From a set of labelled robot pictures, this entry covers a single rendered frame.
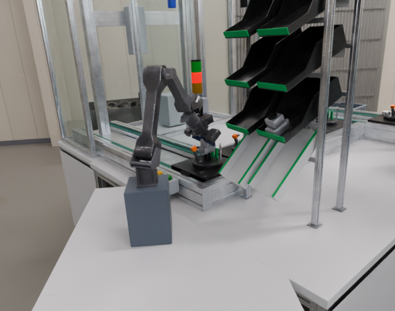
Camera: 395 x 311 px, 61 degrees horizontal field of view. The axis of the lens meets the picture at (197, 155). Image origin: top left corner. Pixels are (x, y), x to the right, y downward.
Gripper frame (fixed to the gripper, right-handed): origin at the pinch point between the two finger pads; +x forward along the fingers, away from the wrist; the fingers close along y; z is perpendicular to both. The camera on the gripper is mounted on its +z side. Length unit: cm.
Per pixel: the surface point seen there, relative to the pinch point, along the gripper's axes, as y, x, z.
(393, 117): -30, 84, 96
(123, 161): 48, 3, -25
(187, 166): 4.7, 4.2, -13.5
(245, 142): -22.2, -2.2, 1.9
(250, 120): -27.4, -12.2, 5.8
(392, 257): -75, 34, -7
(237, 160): -21.7, 0.5, -4.9
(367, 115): -7, 97, 106
